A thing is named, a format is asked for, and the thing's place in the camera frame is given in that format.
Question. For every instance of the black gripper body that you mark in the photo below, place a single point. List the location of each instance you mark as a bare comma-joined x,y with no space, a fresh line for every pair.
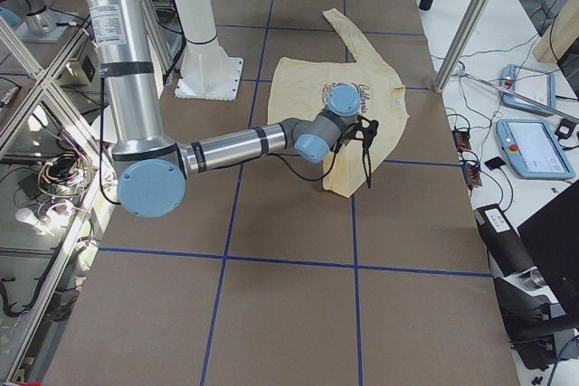
368,164

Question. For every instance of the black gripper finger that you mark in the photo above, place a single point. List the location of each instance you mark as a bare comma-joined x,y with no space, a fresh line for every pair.
366,161

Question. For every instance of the cream long sleeve shirt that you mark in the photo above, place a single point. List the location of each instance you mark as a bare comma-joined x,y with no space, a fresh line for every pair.
300,89

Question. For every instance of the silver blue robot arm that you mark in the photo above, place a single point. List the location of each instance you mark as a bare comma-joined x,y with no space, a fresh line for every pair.
151,167

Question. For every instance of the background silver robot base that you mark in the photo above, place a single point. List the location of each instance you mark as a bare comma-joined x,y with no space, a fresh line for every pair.
31,20

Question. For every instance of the orange black connector box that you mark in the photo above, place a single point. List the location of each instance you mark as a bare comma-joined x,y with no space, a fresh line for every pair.
461,139

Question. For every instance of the metal grabber stick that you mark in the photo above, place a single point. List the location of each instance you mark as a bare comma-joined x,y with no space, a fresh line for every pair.
494,84

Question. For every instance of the near blue teach pendant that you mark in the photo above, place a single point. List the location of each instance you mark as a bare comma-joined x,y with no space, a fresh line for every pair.
531,150

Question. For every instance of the blue teach pendant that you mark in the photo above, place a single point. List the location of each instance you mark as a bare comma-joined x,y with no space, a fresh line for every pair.
531,150
532,84

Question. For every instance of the black cylinder device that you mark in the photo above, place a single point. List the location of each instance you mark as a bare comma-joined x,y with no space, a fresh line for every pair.
502,240

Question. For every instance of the far blue teach pendant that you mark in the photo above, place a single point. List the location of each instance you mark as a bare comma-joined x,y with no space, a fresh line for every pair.
532,84

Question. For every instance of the black computer monitor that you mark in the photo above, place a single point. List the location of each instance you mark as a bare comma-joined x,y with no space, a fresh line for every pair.
550,237

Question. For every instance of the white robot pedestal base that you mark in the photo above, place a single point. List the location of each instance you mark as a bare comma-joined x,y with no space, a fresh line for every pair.
206,72

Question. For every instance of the aluminium frame post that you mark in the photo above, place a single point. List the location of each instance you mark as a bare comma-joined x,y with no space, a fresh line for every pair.
460,40

